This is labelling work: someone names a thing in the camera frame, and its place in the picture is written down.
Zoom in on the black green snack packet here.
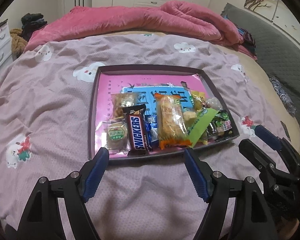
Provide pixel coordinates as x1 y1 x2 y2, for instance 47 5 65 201
206 110 233 140

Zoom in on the dark clothes pile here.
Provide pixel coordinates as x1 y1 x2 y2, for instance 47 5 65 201
21 13 47 41

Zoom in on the round green label biscuit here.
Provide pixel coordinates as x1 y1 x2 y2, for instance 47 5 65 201
107 117 128 151

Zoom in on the grey padded headboard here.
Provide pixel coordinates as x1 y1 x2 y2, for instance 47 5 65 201
221 3 300 125

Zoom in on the green milk candy packet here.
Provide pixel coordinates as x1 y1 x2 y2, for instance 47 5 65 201
187 108 218 148

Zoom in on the clear brown snack packet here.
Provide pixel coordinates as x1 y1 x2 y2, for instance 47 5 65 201
111 92 139 118

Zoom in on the clear pastry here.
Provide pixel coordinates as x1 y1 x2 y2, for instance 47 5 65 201
205 97 223 111

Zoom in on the Snickers chocolate bar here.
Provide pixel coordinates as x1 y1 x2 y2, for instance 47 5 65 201
123 104 153 153

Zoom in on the red pink quilt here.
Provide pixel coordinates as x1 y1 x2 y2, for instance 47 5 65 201
25 0 257 60

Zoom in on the yellow snack packet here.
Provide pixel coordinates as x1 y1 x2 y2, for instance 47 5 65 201
191 90 206 111

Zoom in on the pink children's book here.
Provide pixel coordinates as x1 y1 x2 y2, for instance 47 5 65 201
93 73 213 151

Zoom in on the blue cookie snack packet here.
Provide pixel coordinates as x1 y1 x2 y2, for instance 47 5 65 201
145 114 159 148

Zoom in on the orange clear cracker packet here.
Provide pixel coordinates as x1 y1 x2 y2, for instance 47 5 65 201
155 93 192 150

